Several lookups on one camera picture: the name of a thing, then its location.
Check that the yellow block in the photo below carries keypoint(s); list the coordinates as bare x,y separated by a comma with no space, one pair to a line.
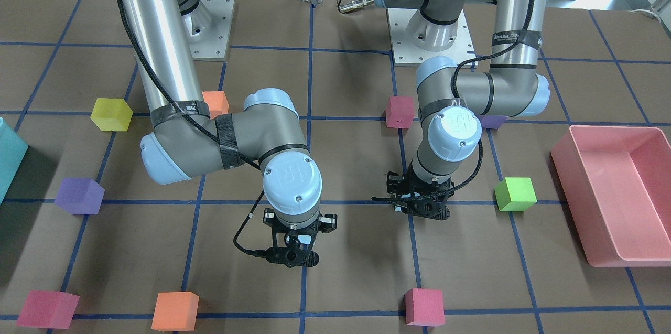
111,114

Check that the purple block near teal tray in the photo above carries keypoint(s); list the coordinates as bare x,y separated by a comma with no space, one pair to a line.
80,195

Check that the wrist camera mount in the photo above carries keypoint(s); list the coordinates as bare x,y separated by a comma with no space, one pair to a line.
430,202
287,250

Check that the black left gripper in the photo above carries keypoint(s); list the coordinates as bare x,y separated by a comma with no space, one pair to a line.
393,184

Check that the green block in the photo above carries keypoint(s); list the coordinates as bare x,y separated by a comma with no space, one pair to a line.
515,194

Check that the purple block near pink tray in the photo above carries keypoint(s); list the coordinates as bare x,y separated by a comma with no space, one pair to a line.
492,122

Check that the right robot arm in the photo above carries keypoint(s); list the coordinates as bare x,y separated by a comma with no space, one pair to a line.
187,141

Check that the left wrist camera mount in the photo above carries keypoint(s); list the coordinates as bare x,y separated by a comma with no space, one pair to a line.
430,202

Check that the teal tray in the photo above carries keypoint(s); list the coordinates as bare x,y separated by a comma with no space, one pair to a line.
13,150

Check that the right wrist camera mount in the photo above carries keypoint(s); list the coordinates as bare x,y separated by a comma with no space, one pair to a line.
287,250

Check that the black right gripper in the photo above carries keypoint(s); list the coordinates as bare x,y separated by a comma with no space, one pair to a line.
328,223

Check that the orange block far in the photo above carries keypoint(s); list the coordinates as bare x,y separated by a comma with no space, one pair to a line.
175,311

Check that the pink tray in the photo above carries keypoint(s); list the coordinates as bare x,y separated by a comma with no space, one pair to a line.
616,180

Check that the orange block near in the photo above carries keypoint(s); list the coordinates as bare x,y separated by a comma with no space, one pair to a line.
217,103

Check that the orange block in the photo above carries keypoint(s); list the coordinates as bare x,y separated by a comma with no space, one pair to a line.
175,311
217,103

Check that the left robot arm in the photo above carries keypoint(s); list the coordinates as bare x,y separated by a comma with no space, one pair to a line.
451,97

